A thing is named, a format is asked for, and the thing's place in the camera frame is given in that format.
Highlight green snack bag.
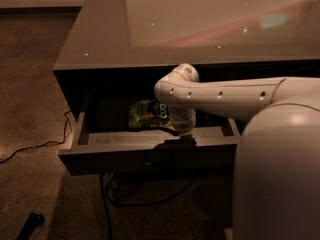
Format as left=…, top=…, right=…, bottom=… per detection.
left=128, top=99, right=177, bottom=134

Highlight thick black floor cable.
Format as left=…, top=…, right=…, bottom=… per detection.
left=99, top=173, right=198, bottom=240

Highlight dark drawer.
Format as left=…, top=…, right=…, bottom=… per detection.
left=59, top=94, right=240, bottom=175

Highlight grey counter drawer cabinet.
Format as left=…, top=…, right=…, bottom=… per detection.
left=54, top=0, right=320, bottom=128

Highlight thin black floor cable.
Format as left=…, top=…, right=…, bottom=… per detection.
left=0, top=109, right=73, bottom=165

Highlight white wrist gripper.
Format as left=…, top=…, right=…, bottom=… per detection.
left=169, top=107, right=196, bottom=140

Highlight black object on floor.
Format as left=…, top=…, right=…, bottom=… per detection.
left=16, top=212, right=45, bottom=240

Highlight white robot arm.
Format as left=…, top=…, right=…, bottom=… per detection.
left=154, top=64, right=320, bottom=240

